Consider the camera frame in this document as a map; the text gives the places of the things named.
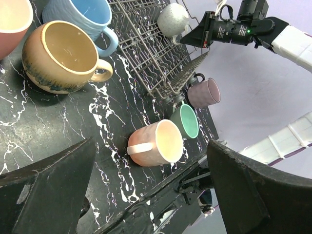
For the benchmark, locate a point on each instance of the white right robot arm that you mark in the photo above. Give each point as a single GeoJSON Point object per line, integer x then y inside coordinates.
{"type": "Point", "coordinates": [261, 93]}

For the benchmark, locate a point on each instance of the white speckled ceramic mug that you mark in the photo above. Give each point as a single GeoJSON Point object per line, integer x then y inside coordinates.
{"type": "Point", "coordinates": [173, 21]}

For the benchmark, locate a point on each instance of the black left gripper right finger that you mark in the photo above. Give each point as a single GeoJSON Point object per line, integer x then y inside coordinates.
{"type": "Point", "coordinates": [255, 198]}

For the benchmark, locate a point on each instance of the lavender textured mug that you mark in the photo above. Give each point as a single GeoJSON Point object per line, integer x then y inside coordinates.
{"type": "Point", "coordinates": [203, 93]}

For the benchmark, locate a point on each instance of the grey wire dish rack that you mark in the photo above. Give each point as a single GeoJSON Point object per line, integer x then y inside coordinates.
{"type": "Point", "coordinates": [163, 67]}

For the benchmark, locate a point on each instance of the pink mug white interior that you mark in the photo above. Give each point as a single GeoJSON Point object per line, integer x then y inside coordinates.
{"type": "Point", "coordinates": [16, 16]}

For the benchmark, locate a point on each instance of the peach pink mug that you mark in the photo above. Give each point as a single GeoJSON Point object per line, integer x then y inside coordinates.
{"type": "Point", "coordinates": [156, 144]}

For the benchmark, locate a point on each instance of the tan glazed round mug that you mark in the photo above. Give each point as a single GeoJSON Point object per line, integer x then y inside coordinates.
{"type": "Point", "coordinates": [61, 58]}

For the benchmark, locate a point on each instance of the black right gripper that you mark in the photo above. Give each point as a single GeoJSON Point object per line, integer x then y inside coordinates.
{"type": "Point", "coordinates": [212, 29]}

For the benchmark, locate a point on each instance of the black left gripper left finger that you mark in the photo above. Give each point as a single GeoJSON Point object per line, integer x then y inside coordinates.
{"type": "Point", "coordinates": [46, 197]}

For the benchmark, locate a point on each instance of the green teal mug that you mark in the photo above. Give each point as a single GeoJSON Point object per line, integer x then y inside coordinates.
{"type": "Point", "coordinates": [185, 119]}

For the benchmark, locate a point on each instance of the light blue ribbed mug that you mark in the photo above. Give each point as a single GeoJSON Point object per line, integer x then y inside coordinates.
{"type": "Point", "coordinates": [92, 16]}

